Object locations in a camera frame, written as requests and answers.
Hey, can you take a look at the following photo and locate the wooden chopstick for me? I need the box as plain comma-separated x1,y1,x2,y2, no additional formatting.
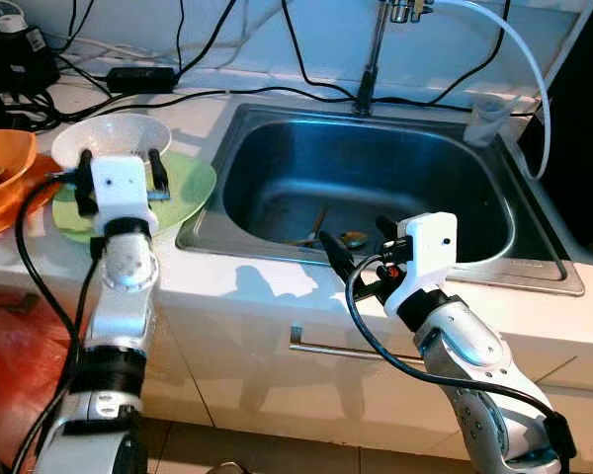
309,203,330,245

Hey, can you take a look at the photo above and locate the white bowl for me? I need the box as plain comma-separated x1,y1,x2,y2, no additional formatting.
51,112,174,171

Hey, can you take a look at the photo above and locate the green plate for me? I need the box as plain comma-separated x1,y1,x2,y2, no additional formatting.
51,148,218,245

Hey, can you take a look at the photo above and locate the orange bowl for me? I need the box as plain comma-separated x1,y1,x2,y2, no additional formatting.
0,128,39,220

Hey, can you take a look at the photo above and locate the orange plate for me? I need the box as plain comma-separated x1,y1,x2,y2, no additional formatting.
0,153,65,241

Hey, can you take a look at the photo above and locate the black power adapter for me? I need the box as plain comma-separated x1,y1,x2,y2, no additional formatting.
106,64,179,95

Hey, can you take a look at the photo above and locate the black countertop appliance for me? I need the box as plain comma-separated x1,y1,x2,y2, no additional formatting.
522,0,593,248

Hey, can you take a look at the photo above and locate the stainless steel sink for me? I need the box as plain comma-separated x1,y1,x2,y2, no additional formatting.
175,99,587,297

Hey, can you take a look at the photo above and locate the metal faucet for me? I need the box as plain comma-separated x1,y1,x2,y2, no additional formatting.
354,0,436,117

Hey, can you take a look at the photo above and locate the clear plastic cup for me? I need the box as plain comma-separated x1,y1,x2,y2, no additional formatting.
465,92,518,149

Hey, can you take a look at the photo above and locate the white cabinet door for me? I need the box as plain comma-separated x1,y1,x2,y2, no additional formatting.
143,296,574,460

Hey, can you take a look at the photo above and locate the red plastic bag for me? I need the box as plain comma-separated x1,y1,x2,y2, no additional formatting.
0,296,75,465

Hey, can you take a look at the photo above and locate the shallow white drawer front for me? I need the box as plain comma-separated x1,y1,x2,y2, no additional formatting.
544,348,593,391

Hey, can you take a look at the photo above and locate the grey robot left leg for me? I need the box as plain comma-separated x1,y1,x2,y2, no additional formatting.
206,459,250,474

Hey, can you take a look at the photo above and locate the tall white drawer front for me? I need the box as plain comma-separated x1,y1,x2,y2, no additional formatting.
539,380,593,465

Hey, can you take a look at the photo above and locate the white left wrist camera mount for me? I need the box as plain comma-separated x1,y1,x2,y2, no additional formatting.
87,154,161,235

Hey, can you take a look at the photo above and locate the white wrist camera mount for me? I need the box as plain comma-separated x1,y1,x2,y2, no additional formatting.
87,154,161,235
383,211,459,318

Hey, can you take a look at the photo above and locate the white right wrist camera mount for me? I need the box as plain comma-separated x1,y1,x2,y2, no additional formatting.
383,211,459,318

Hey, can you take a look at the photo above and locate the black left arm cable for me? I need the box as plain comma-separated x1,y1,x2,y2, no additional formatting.
13,166,105,474

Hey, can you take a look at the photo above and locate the metal cabinet bar handle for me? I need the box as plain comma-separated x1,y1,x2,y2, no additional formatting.
289,326,426,364

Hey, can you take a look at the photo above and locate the white hose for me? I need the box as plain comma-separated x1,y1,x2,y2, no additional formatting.
430,0,554,181

